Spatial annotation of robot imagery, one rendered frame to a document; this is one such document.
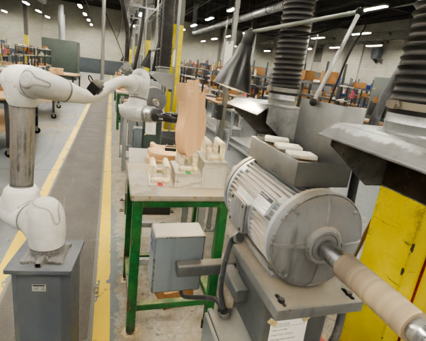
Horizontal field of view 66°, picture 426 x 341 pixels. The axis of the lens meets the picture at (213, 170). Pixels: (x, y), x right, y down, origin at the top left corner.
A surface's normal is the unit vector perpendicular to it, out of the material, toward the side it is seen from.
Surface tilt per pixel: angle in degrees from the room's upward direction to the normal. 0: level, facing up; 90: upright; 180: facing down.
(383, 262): 90
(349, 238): 89
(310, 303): 0
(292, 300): 0
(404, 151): 38
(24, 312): 90
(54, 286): 90
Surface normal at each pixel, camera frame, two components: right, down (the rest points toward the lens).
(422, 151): -0.49, -0.77
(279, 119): 0.28, 0.31
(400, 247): -0.95, -0.03
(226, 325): 0.12, -0.95
